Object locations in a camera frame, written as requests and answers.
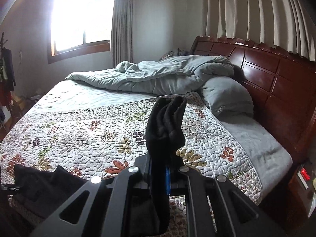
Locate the dark wooden nightstand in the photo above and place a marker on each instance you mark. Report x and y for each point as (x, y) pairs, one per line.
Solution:
(298, 213)

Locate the dark wooden headboard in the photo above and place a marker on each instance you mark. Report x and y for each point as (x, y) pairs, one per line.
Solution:
(282, 87)

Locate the window with wooden frame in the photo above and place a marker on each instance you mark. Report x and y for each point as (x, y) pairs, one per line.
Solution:
(79, 27)

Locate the white power strip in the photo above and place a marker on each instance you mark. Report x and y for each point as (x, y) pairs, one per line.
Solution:
(306, 189)

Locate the black pants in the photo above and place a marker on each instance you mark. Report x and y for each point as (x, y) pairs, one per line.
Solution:
(150, 212)

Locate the beige curtain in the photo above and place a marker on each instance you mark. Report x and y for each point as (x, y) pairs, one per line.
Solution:
(276, 23)

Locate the floral quilted bedspread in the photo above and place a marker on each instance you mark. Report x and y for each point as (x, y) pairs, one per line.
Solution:
(105, 140)

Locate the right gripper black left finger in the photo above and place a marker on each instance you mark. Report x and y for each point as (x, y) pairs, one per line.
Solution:
(114, 207)

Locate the clothes rack with garments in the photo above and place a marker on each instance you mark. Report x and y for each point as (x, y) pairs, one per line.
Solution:
(8, 83)

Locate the grey window curtain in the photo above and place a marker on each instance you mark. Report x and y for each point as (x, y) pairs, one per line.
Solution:
(121, 32)

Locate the grey pillow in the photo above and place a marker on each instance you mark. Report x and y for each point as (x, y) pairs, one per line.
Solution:
(222, 95)

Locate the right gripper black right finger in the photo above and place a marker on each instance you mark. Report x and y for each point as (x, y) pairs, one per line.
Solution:
(216, 207)

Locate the grey-green duvet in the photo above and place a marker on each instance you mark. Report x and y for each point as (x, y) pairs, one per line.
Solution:
(174, 75)

